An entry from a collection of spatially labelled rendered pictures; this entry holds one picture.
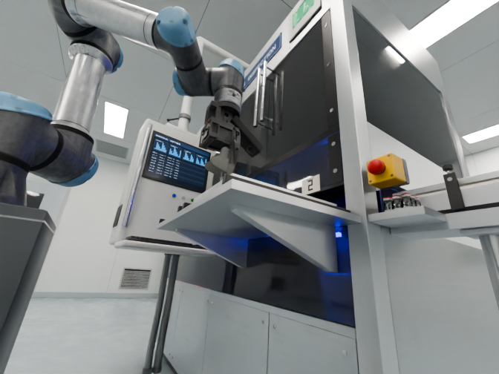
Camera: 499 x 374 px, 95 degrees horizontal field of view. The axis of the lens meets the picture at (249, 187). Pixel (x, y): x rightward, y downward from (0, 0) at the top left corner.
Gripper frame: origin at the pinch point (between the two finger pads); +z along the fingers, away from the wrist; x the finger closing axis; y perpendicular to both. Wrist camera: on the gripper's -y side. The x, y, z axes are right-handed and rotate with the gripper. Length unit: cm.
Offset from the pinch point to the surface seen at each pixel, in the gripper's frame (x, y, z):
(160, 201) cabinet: -88, 0, -14
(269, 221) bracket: 2.5, -11.4, 8.2
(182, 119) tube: -95, -4, -77
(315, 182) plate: -4.3, -36.0, -10.4
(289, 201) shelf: 11.0, -10.3, 5.2
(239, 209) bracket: 2.5, -2.8, 6.9
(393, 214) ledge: 19.6, -36.1, 4.9
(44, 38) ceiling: -232, 130, -204
